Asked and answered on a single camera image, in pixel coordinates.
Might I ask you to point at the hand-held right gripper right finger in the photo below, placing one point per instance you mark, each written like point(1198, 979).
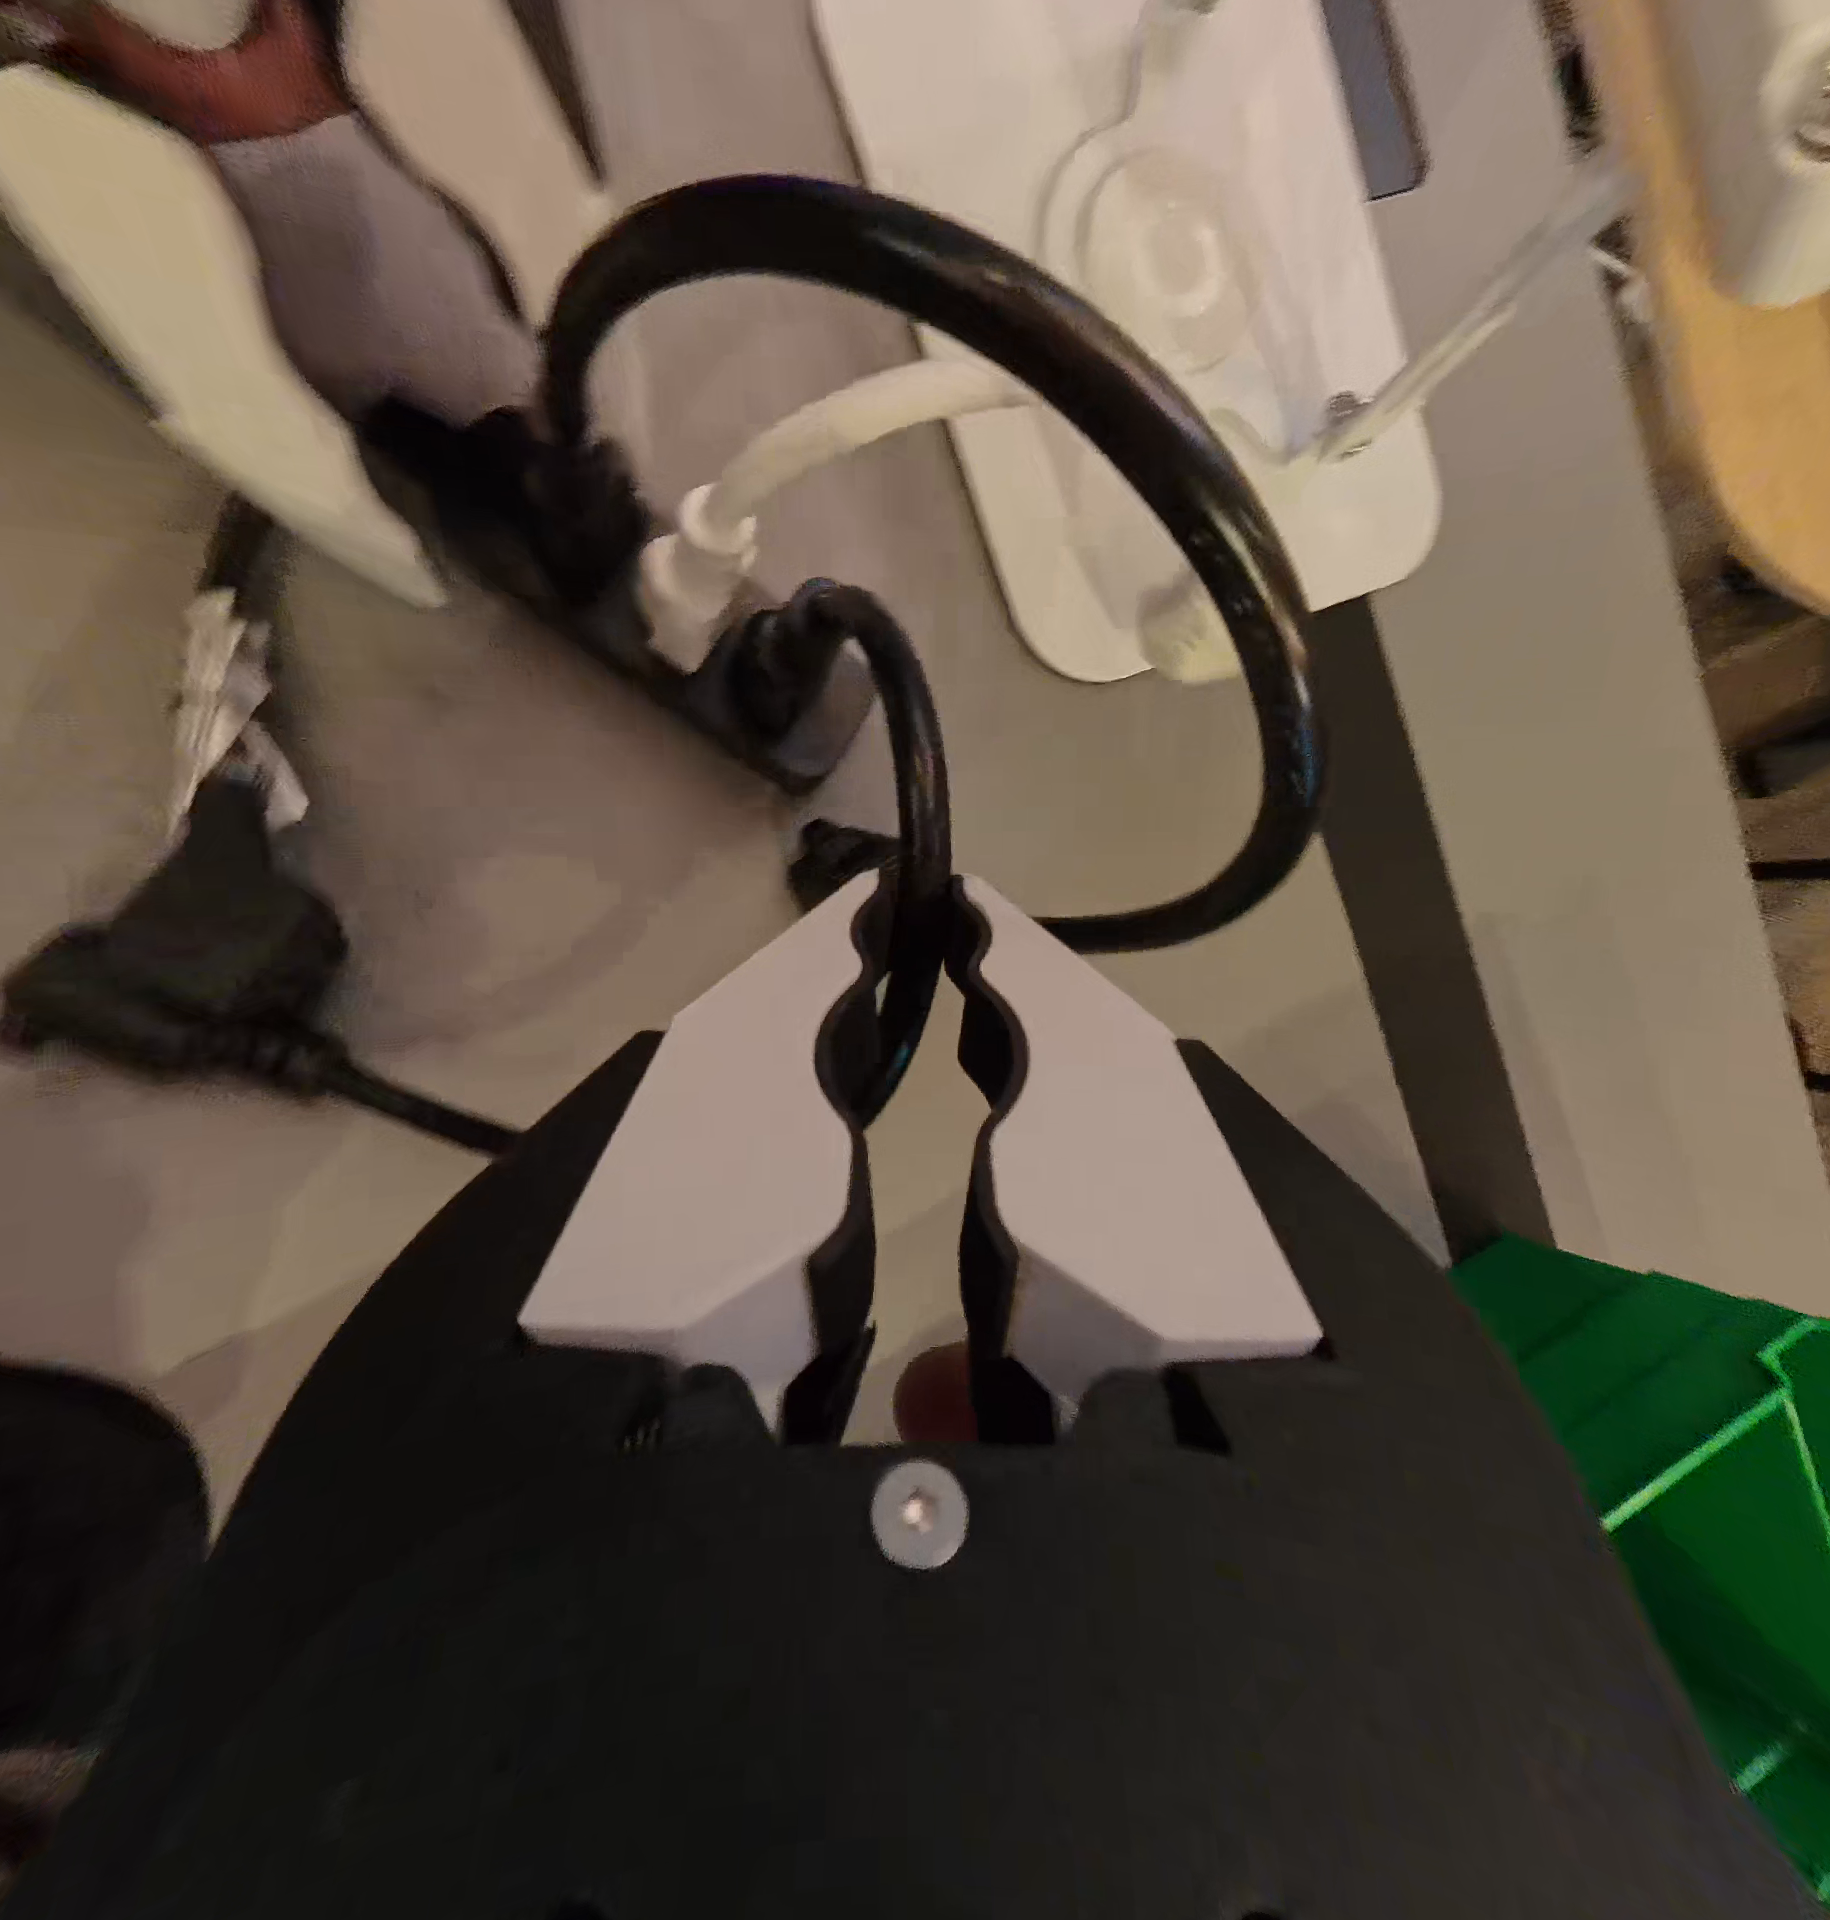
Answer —
point(1155, 1200)

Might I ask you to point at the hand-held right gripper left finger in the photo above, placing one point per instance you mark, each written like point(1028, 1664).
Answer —
point(690, 1185)

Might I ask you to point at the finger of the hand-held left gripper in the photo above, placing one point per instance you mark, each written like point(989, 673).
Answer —
point(464, 104)
point(150, 284)

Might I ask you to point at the black power plug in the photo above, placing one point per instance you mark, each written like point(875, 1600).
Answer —
point(773, 661)
point(555, 494)

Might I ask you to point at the black power strip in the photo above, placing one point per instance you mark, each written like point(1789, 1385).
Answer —
point(794, 742)

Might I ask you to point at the white power plug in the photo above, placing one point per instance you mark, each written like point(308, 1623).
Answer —
point(690, 584)

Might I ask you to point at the black flat strip plug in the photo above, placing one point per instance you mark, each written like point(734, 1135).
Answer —
point(240, 854)

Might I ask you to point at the green plastic bin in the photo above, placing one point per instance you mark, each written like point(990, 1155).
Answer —
point(1681, 1424)

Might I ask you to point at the black mesh pad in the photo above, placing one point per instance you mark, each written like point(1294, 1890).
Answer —
point(61, 1530)

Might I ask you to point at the white page holder ledge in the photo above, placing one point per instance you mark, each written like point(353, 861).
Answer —
point(1770, 224)

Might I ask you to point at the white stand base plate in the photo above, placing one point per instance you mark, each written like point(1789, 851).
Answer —
point(931, 224)

